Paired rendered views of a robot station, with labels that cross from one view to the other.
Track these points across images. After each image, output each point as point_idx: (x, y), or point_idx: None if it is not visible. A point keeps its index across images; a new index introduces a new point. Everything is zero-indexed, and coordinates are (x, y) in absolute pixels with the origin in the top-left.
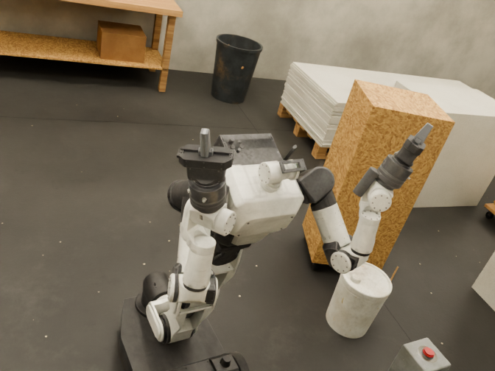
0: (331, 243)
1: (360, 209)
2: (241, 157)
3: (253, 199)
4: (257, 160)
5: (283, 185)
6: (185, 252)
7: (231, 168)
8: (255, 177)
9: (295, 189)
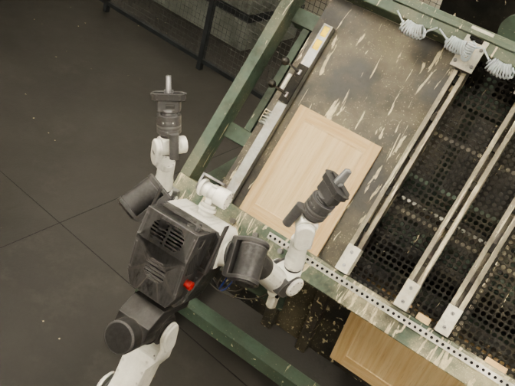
0: None
1: (165, 166)
2: (202, 225)
3: (227, 223)
4: (191, 217)
5: (191, 206)
6: (281, 273)
7: (220, 231)
8: (207, 219)
9: (185, 200)
